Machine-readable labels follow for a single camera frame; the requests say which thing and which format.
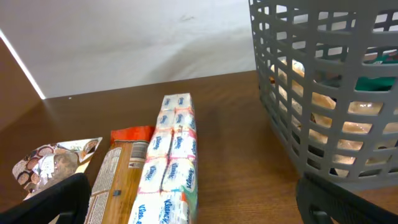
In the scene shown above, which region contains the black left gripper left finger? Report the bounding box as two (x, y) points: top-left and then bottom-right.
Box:
(1, 173), (91, 224)

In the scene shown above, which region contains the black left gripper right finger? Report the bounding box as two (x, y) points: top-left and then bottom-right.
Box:
(296, 172), (397, 224)

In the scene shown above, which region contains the beige paper bag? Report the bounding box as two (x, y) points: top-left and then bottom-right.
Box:
(269, 58), (398, 178)

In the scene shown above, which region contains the white tissue multipack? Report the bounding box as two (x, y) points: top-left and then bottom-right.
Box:
(129, 93), (198, 224)

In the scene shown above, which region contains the green red snack bag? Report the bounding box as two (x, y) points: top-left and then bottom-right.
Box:
(317, 49), (398, 93)

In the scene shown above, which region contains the brown white cookie bag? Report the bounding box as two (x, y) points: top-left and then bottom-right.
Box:
(12, 137), (103, 199)

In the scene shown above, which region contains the orange cracker package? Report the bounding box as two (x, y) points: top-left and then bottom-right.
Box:
(85, 126), (154, 224)

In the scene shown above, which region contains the grey plastic basket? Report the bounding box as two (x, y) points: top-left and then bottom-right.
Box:
(249, 0), (397, 190)

